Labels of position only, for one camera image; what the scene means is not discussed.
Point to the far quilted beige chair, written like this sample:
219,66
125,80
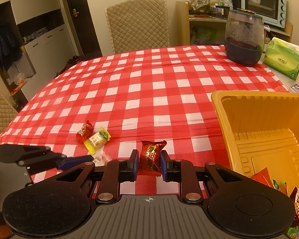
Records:
138,25

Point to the green tissue pack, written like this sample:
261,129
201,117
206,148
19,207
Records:
283,56

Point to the red white checkered tablecloth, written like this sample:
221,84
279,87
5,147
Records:
154,95

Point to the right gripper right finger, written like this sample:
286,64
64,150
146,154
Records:
185,174

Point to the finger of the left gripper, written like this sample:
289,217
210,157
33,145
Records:
28,154
74,160

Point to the dark glass jar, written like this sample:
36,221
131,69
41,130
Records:
244,37

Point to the light blue toaster oven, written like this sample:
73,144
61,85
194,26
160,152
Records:
273,12

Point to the green small candy packet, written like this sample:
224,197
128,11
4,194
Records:
282,186

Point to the white cabinet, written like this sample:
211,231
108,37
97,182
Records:
42,59

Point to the dark wooden door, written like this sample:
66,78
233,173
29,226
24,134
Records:
84,28

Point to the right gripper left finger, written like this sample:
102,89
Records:
113,174

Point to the wooden shelf unit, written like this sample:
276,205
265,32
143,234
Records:
211,31

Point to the orange plastic tray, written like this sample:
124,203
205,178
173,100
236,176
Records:
261,131

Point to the orange lid snack jar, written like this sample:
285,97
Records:
200,6

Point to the dark red foil candy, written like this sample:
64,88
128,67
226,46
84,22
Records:
294,196

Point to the small red candy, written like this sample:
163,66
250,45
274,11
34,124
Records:
85,132

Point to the large red snack packet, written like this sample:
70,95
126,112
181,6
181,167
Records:
263,177

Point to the shoes on floor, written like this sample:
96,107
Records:
71,62

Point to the yellow green candy packet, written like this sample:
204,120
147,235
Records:
97,141

